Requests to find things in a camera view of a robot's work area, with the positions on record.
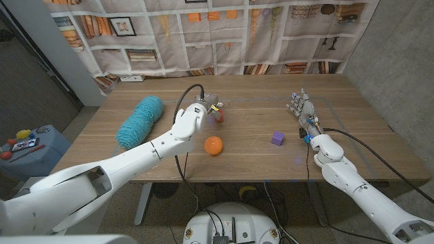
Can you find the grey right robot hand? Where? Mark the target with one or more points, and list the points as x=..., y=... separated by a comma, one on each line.
x=306, y=110

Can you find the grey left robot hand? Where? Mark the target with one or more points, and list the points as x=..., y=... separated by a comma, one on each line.
x=208, y=100

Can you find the red magnetic block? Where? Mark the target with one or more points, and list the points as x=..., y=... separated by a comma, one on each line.
x=220, y=117

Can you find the purple magnetic block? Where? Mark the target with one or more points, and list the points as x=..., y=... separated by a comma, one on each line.
x=277, y=138

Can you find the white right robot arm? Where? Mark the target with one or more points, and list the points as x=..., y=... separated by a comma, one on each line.
x=373, y=203

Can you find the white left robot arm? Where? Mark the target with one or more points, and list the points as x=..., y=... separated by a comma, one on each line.
x=135, y=159

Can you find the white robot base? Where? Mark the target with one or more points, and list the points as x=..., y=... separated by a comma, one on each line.
x=230, y=220

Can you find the teal yarn ball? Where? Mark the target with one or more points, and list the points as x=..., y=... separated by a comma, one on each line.
x=142, y=118

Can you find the yellow toy lemon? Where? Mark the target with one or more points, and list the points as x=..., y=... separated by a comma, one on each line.
x=23, y=134

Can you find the small red toy fruit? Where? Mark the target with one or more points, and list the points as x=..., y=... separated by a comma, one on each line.
x=12, y=141

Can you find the large red toy fruit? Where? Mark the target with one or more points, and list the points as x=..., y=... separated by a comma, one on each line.
x=5, y=155

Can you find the orange fruit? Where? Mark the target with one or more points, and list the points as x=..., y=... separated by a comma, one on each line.
x=213, y=145

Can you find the printed bookshelf backdrop cloth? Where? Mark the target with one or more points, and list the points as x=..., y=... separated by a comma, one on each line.
x=203, y=51

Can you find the white power strip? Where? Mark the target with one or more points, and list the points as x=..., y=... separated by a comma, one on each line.
x=132, y=78

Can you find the yellow banana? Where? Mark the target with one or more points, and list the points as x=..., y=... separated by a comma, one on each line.
x=245, y=189

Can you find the black round floor object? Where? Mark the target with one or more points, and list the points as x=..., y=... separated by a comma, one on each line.
x=166, y=189

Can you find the grey table leg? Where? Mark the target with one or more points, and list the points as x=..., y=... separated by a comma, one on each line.
x=320, y=220

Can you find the white table leg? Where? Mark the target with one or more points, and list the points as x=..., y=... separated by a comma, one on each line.
x=142, y=203

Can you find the grey round lid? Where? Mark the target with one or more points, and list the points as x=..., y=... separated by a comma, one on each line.
x=43, y=129

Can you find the blue-grey stool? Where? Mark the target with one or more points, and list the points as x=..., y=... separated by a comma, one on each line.
x=37, y=162

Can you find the black smartphone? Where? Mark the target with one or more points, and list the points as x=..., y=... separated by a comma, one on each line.
x=25, y=144

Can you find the white robot chest cover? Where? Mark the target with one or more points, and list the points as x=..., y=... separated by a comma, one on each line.
x=68, y=240

